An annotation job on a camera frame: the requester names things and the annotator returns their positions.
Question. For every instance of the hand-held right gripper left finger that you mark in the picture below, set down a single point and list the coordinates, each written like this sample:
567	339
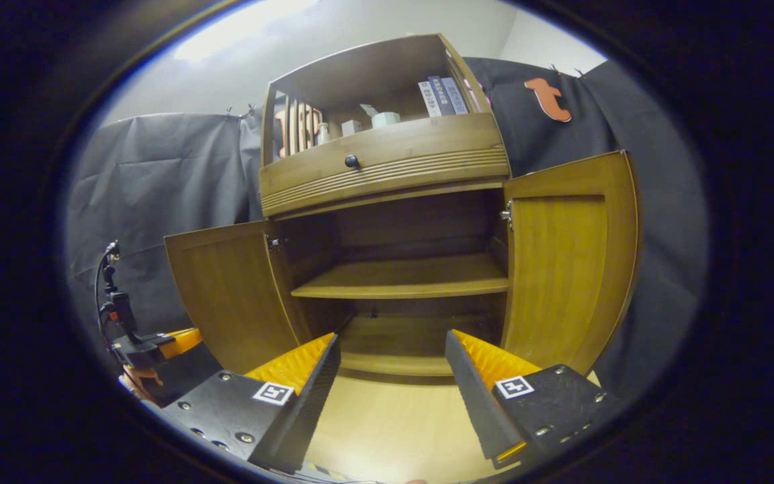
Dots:
306	410

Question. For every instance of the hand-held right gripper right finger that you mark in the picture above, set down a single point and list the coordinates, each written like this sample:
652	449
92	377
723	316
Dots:
478	403

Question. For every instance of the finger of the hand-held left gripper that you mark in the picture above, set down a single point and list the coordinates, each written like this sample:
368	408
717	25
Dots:
182	341

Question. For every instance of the wooden cabinet door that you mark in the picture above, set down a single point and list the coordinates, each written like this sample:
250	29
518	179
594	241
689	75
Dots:
562	269
232	296

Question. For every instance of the white bottle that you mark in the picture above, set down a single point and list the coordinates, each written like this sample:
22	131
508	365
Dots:
323	134

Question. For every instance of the wooden drawer with black knob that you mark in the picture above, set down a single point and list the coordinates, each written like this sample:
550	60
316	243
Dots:
414	151

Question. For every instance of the small white box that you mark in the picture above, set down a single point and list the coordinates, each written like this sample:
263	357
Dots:
351	128

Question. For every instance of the pale flat packet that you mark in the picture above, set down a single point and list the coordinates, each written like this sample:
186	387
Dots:
369	110

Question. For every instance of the white cup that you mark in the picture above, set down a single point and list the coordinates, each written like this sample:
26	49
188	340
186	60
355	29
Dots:
385	119

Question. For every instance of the white book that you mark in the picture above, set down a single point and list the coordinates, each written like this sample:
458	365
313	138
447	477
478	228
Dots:
428	99

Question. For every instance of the light blue book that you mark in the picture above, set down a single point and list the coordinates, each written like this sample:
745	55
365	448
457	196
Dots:
457	95

